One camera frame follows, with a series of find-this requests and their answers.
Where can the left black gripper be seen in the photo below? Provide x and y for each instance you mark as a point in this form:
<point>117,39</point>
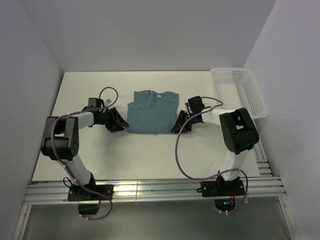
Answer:
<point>117,121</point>

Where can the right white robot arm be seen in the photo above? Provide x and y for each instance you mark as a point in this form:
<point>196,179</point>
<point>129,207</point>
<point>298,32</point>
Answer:
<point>239,136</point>

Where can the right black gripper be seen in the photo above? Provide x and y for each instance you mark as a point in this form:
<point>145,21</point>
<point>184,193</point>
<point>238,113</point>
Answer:
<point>179,122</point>

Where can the aluminium rail frame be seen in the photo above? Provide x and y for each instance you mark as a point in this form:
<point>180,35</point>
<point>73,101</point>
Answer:
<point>152,199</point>

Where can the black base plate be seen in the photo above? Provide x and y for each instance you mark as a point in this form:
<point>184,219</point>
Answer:
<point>222,188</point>
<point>105,191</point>

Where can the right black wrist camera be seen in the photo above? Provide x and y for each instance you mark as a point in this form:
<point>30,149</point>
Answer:
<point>196,104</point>

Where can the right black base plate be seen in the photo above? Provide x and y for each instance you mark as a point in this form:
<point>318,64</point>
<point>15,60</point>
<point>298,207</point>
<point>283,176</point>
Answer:
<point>222,188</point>

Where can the white perforated plastic basket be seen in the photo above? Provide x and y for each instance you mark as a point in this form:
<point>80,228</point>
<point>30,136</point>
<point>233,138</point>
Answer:
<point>237,88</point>

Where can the teal blue t shirt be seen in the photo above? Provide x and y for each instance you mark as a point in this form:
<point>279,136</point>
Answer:
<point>152,113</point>

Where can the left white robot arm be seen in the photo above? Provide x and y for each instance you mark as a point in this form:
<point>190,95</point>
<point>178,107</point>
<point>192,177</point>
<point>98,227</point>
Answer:
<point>60,142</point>

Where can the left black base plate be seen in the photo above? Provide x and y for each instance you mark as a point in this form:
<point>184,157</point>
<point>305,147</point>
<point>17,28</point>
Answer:
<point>105,191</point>

